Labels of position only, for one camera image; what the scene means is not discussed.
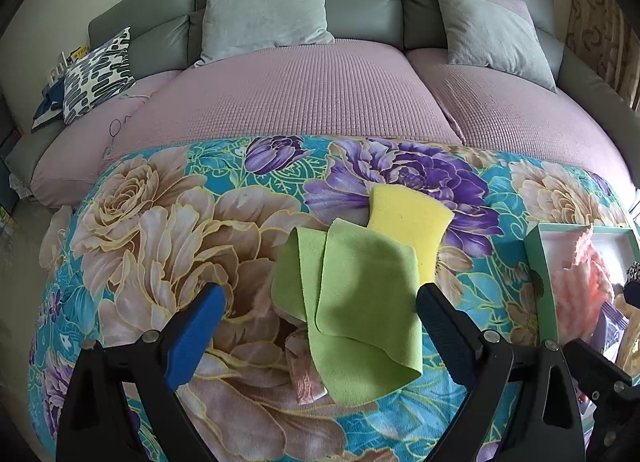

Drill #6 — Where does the light green microfibre cloth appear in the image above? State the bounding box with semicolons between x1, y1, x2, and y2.
271;219;423;407

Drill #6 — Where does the pink floral cloth bundle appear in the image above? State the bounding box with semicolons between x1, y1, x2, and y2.
285;329;328;406

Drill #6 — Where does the yellow sponge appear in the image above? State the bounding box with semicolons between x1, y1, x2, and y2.
368;184;454;284

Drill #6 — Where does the cream lace cloth roll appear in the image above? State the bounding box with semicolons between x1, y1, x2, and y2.
614;295;640;378

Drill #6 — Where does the purple tissue pack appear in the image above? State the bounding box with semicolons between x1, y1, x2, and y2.
589;302;629;364

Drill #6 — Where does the pink white fluffy towel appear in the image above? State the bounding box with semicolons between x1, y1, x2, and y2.
550;226;614;345

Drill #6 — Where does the teal shallow box lid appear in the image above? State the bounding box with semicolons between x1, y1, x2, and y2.
524;224;639;343

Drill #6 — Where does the leopard print scrunchie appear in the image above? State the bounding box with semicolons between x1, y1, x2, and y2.
625;262;640;286

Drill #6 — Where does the blue book on sofa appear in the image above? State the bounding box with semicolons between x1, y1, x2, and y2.
30;76;65;133

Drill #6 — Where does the pink sofa cover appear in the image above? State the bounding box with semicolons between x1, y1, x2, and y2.
26;40;634;208

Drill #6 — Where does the black white patterned cushion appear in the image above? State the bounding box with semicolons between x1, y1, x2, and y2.
63;28;136;125

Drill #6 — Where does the grey pink cushion right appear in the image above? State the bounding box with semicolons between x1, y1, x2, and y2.
437;0;555;92

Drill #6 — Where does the grey cushion centre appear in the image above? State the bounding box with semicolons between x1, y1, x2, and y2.
196;0;334;66

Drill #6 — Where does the grey green sofa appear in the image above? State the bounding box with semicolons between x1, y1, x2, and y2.
6;0;639;188

